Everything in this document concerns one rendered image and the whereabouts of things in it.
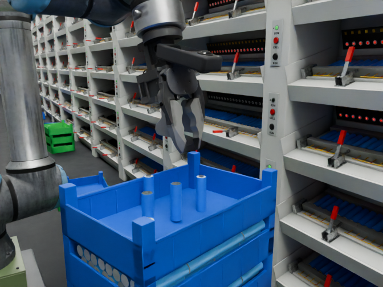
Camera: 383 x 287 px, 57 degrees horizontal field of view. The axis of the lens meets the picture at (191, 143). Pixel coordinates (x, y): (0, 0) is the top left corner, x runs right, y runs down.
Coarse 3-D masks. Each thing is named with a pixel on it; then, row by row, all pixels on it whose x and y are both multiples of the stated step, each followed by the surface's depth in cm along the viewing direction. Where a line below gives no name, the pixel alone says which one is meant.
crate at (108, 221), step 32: (192, 160) 72; (64, 192) 52; (96, 192) 58; (128, 192) 63; (160, 192) 68; (192, 192) 71; (224, 192) 70; (256, 192) 57; (64, 224) 53; (96, 224) 47; (128, 224) 57; (160, 224) 57; (192, 224) 46; (224, 224) 51; (96, 256) 48; (128, 256) 42; (160, 256) 42; (192, 256) 47
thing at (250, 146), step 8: (224, 104) 151; (232, 104) 146; (240, 104) 142; (208, 128) 137; (216, 128) 135; (192, 136) 146; (208, 136) 134; (216, 136) 128; (224, 136) 125; (240, 136) 121; (248, 136) 119; (216, 144) 131; (224, 144) 125; (232, 144) 121; (240, 144) 116; (248, 144) 113; (256, 144) 111; (240, 152) 118; (248, 152) 114; (256, 152) 110
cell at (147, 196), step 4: (144, 192) 53; (148, 192) 53; (152, 192) 53; (144, 196) 52; (148, 196) 52; (152, 196) 53; (144, 200) 52; (148, 200) 52; (152, 200) 53; (144, 204) 52; (148, 204) 52; (152, 204) 53; (144, 208) 53; (148, 208) 52; (152, 208) 53; (144, 212) 53; (148, 212) 53; (152, 212) 53; (148, 216) 53; (152, 216) 53
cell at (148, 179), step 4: (144, 176) 62; (148, 176) 61; (152, 176) 62; (144, 180) 61; (148, 180) 61; (152, 180) 61; (144, 184) 61; (148, 184) 61; (152, 184) 61; (144, 188) 62; (148, 188) 61; (152, 188) 62
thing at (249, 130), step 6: (204, 120) 143; (210, 120) 139; (216, 120) 136; (222, 120) 134; (216, 126) 134; (228, 126) 129; (240, 126) 123; (246, 126) 121; (246, 132) 120; (252, 132) 117; (258, 132) 115
